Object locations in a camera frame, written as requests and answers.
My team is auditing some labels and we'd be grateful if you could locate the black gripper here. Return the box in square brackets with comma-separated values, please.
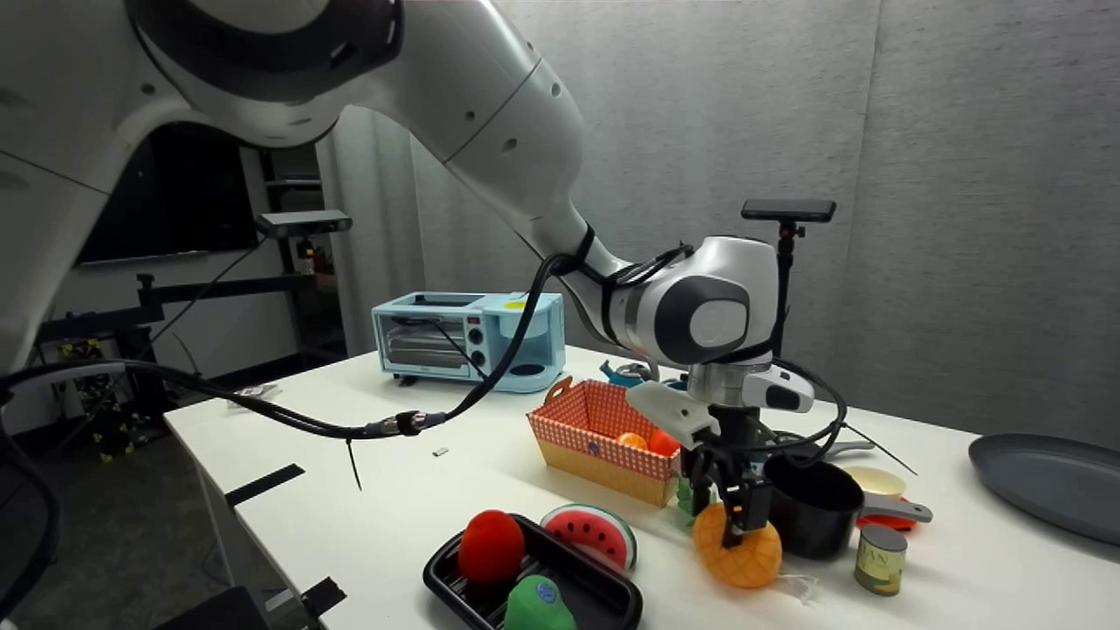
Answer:
[688, 406, 770, 549]

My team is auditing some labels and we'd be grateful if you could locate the orange pineapple plush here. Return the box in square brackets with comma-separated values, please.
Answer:
[675, 481, 783, 591]

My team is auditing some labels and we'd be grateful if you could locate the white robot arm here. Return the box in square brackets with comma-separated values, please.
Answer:
[0, 0, 776, 411]

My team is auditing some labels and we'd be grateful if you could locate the red tomato plush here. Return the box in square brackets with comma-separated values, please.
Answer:
[649, 429, 678, 456]

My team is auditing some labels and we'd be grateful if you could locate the black pot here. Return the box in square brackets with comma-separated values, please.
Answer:
[763, 456, 940, 565]

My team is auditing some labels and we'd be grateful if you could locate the orange plush fruit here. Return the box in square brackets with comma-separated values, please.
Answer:
[615, 429, 649, 451]

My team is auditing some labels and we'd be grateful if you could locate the watermelon slice plush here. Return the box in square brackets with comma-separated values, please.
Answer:
[543, 505, 636, 574]

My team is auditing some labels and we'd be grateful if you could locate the orange checkered paper basket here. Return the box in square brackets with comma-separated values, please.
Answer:
[528, 377, 678, 507]

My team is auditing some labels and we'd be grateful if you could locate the green avocado plush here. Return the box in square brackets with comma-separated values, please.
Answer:
[501, 574, 579, 630]

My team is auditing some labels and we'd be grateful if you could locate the red pompom ball plush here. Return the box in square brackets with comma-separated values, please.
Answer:
[459, 512, 525, 584]

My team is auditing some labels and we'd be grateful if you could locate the teal toy kettle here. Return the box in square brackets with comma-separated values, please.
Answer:
[598, 362, 657, 387]

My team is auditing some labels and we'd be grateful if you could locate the small tin can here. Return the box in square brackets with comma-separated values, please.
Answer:
[854, 526, 908, 594]

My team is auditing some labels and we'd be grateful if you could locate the black plastic tray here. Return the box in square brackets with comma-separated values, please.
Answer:
[424, 516, 644, 630]

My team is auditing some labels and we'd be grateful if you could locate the light blue toy toaster oven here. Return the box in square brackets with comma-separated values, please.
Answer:
[370, 289, 564, 391]

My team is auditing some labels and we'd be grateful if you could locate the dark grey plate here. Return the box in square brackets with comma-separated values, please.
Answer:
[971, 433, 1120, 547]

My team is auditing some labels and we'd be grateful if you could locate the black monitor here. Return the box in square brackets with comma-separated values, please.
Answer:
[76, 122, 256, 265]

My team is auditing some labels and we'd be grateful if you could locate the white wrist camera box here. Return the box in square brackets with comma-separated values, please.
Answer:
[627, 365, 817, 448]

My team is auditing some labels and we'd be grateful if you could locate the black camera stand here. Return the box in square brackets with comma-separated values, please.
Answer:
[744, 198, 838, 323]

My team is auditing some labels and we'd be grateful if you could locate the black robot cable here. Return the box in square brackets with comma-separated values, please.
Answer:
[0, 247, 609, 622]

